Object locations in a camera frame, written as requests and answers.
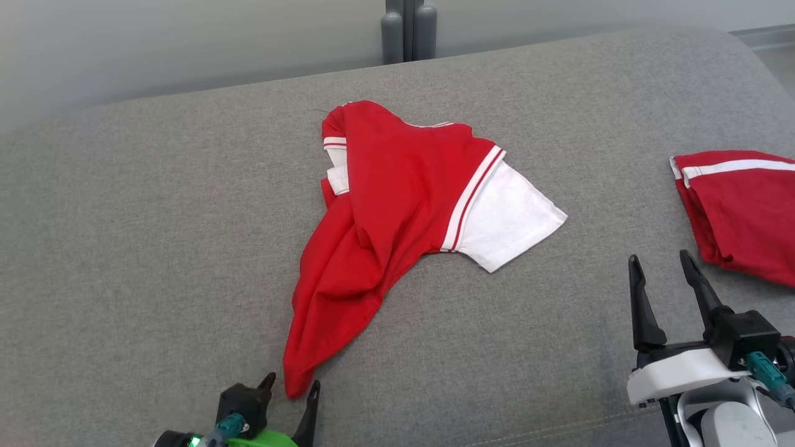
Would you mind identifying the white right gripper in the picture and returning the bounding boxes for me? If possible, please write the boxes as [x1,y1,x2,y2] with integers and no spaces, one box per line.
[627,250,752,407]

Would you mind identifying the red shorts white hem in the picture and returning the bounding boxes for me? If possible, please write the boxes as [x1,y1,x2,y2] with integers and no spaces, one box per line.
[669,150,795,288]

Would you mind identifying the left cable teal connector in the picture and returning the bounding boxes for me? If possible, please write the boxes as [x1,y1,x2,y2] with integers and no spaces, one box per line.
[205,413,246,447]

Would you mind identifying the grey fabric sofa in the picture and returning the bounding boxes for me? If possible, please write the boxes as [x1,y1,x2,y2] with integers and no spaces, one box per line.
[0,25,795,447]

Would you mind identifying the grey upright stand column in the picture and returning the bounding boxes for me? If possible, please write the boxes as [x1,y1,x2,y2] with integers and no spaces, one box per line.
[381,0,437,65]

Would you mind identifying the red t-shirt white sleeves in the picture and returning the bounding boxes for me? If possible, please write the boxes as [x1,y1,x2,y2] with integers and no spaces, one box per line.
[283,100,568,400]

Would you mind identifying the right cable teal connector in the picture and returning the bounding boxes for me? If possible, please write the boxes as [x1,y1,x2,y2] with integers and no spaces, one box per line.
[745,351,795,410]

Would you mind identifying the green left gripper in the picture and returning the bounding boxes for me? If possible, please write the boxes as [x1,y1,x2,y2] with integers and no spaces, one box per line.
[227,372,322,447]

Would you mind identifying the cable teal connector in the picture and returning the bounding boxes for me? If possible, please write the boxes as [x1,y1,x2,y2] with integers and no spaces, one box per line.
[745,351,795,410]
[205,413,246,447]

